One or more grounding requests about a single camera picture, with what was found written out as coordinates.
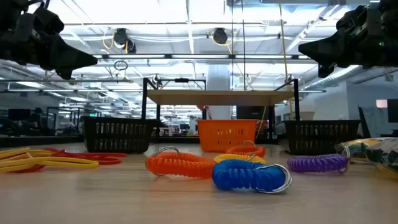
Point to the orange slotted plastic basket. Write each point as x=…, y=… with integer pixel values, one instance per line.
x=227, y=124

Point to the black cabinet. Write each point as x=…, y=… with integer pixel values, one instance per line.
x=252, y=112

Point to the black computer monitor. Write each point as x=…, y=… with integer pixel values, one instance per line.
x=18, y=114
x=393, y=110

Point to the wooden shelf riser black frame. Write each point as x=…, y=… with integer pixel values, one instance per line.
x=217, y=97

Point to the black overhead light rail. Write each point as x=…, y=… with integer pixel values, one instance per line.
x=168, y=56

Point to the black aluminium rig frame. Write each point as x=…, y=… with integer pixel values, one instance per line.
x=37, y=141

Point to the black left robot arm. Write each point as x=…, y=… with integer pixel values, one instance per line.
x=3, y=31

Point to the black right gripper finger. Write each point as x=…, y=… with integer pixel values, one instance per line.
x=332, y=49
x=309, y=57

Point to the blue coil wristband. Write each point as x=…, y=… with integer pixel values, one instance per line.
x=242, y=175

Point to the silver ventilation duct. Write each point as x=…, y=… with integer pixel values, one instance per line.
x=339, y=77

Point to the orange coil wristband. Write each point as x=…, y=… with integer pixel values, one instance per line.
x=245, y=151
x=180, y=165

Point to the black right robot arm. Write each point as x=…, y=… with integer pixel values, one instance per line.
x=392, y=28

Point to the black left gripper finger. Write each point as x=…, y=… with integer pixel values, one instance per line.
x=85, y=64
x=62, y=56

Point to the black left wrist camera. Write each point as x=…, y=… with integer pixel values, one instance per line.
x=48, y=20

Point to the purple coil wristband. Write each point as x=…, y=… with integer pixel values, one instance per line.
x=317, y=163

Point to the yellow coil wristband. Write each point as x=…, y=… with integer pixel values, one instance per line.
x=239, y=157

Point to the grey fabric panel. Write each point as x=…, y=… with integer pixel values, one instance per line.
x=373, y=121

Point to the pale pink wall sign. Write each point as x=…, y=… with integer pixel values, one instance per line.
x=381, y=103

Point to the black slotted plastic basket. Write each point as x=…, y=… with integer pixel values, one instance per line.
x=323, y=123
x=118, y=119

